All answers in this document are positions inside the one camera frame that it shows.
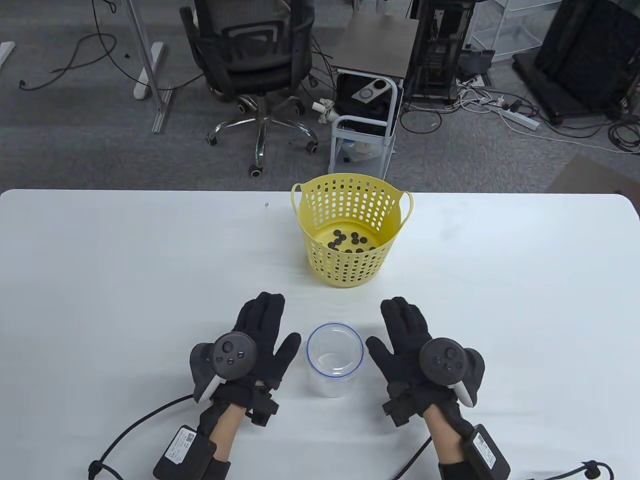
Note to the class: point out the person's right hand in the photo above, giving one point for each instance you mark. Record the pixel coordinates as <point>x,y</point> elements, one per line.
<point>405,335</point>

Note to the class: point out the person's left hand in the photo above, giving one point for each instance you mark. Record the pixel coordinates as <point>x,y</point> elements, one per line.
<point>265,325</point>

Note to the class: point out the clear round jar lid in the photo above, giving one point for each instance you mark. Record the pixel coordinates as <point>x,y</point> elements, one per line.
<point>311,350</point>

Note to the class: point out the yellow plastic laundry basket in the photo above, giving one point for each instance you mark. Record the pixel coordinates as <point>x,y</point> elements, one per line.
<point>350,270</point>

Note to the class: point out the clear plastic jar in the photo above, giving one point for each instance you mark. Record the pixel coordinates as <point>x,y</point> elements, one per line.
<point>330,389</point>

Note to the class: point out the pile of black Go stones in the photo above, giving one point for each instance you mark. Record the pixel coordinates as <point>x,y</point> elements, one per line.
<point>350,241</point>

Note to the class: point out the person's left forearm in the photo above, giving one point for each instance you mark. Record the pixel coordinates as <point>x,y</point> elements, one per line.
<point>227,432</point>

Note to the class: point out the person's right forearm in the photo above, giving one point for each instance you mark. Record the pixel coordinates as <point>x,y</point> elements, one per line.
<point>447,435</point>

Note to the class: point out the gray left hand controller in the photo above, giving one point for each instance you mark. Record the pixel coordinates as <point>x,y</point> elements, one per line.
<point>235,355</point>

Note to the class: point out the gray hand controller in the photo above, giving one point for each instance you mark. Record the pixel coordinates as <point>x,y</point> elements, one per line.
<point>235,355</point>
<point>445,360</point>

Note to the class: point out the gray right hand controller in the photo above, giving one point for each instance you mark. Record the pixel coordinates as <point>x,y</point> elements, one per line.
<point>445,360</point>

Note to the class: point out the black right wrist sensor box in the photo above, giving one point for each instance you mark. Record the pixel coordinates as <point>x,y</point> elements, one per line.
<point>487,450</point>

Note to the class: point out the black wrist sensor box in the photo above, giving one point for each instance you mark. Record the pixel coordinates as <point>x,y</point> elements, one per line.
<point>487,450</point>
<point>182,452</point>

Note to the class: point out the black left wrist sensor box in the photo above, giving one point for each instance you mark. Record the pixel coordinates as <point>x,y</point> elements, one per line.
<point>182,452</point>

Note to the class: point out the white power strip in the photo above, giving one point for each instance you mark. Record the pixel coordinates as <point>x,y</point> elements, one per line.
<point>520,119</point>

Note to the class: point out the black case with round vent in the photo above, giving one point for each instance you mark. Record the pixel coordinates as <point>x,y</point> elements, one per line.
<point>370,92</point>

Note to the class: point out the brown floor mat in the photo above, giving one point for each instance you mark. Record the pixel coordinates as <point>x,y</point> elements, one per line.
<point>595,175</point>

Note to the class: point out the black office chair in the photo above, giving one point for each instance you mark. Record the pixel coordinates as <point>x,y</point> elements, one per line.
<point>260,65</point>

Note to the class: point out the small black floor box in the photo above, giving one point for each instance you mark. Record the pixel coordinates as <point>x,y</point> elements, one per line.
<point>475,61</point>

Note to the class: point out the black open computer tower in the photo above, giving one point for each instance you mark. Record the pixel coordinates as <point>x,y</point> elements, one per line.
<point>440,50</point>

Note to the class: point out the white rolling cart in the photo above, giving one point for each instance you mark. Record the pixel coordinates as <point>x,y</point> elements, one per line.
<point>375,45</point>

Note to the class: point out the white desk leg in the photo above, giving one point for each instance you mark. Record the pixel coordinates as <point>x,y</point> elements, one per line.
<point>142,40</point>

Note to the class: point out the large black display stand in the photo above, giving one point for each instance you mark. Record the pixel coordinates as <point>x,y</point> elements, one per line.
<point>585,55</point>

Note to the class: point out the white desk foot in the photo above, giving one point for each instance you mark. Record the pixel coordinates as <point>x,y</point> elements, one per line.
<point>6,52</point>

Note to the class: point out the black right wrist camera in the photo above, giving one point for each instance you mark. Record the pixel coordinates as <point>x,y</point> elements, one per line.
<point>400,410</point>

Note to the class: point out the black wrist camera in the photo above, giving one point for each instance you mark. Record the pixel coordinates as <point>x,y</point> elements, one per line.
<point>264,407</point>
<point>400,410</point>

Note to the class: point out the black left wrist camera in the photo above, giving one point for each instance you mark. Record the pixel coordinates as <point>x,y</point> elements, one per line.
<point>264,407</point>

